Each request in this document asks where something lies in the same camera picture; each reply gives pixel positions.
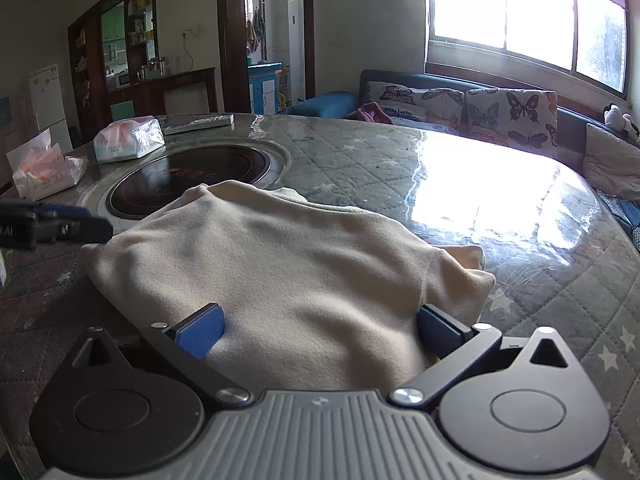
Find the cream beige sweater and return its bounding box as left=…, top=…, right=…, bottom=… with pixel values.
left=80, top=181, right=496, bottom=391

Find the black round induction cooktop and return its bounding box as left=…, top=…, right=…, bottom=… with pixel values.
left=105, top=144, right=271, bottom=220

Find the pink tissue pack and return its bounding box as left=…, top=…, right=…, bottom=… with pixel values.
left=93, top=116, right=165, bottom=164

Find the white refrigerator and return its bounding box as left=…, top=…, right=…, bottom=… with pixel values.
left=28, top=64, right=73, bottom=154

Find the grey remote control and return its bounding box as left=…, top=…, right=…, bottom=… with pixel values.
left=158, top=114, right=234, bottom=136

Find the dark wooden sideboard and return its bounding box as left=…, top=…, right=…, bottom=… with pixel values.
left=67, top=0, right=221, bottom=146

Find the blue corner sofa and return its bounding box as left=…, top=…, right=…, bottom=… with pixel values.
left=285, top=70, right=639, bottom=243

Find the right butterfly cushion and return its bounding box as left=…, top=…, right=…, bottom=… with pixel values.
left=465, top=88, right=558, bottom=158

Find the butterfly cushion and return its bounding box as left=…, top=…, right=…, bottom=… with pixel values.
left=465, top=88, right=558, bottom=158
left=363, top=81, right=466, bottom=133

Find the left butterfly cushion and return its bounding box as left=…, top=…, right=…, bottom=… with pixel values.
left=363, top=81, right=466, bottom=133

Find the grey plain pillow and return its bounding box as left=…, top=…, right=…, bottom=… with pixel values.
left=582, top=124, right=640, bottom=202

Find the blue white small cabinet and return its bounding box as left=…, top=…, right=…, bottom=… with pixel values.
left=247, top=62, right=282, bottom=115

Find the magenta cloth on sofa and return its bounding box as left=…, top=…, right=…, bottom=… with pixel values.
left=346, top=102, right=393, bottom=125

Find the panda plush toy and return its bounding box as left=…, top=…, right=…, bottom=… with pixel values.
left=603, top=103, right=640, bottom=142

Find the window with frame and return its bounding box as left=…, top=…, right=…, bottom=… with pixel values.
left=428, top=0, right=631, bottom=98

